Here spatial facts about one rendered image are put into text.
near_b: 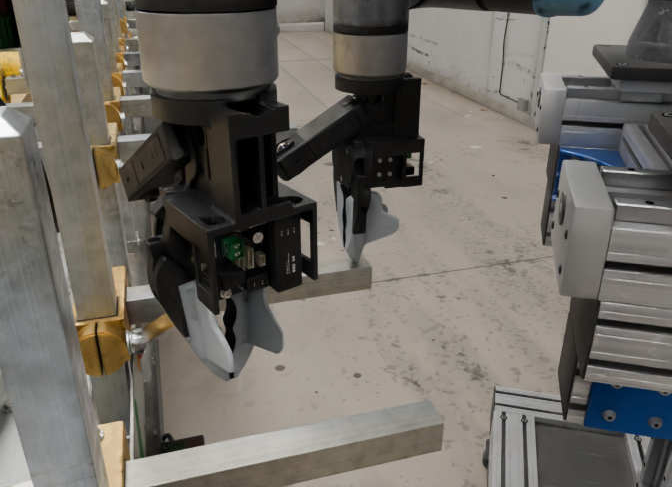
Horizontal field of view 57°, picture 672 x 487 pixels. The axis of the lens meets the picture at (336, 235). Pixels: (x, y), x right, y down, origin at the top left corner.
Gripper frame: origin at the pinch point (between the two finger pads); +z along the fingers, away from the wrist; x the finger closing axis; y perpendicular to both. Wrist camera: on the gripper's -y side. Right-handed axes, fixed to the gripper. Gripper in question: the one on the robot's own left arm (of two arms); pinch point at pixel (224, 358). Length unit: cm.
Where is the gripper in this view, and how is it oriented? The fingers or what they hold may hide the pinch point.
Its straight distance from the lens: 47.1
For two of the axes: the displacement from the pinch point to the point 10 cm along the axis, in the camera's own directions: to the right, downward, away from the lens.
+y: 5.9, 3.4, -7.3
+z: 0.0, 9.1, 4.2
